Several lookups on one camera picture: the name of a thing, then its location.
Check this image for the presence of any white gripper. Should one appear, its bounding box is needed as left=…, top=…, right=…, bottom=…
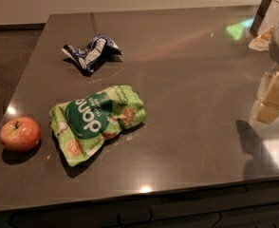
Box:
left=249, top=23, right=279, bottom=124

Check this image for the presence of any crumpled blue white wrapper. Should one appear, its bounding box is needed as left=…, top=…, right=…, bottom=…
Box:
left=62, top=34, right=122, bottom=72

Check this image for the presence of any red apple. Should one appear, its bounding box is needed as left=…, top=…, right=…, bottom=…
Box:
left=0, top=117, right=41, bottom=153

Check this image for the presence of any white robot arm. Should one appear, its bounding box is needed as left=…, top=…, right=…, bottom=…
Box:
left=249, top=0, right=279, bottom=125

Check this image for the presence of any green rice chip bag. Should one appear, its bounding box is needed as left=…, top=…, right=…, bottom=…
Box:
left=49, top=85, right=146, bottom=167

